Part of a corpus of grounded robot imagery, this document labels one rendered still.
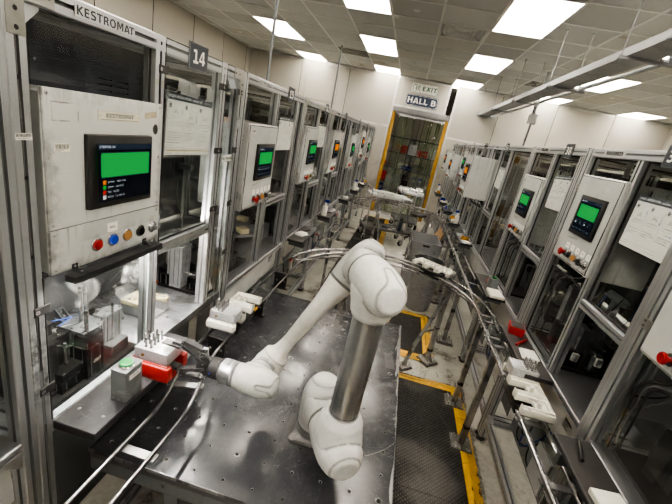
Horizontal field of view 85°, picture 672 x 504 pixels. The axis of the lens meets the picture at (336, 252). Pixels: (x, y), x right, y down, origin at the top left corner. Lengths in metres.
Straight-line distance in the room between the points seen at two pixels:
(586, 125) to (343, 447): 9.64
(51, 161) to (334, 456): 1.14
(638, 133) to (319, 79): 7.31
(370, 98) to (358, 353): 8.83
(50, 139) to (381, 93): 8.94
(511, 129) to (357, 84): 3.78
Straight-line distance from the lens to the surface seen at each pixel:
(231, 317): 1.87
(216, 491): 1.50
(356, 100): 9.77
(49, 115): 1.11
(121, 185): 1.26
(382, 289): 1.02
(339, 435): 1.34
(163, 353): 1.47
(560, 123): 10.18
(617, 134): 10.63
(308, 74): 10.09
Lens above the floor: 1.87
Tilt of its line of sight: 18 degrees down
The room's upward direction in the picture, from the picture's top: 12 degrees clockwise
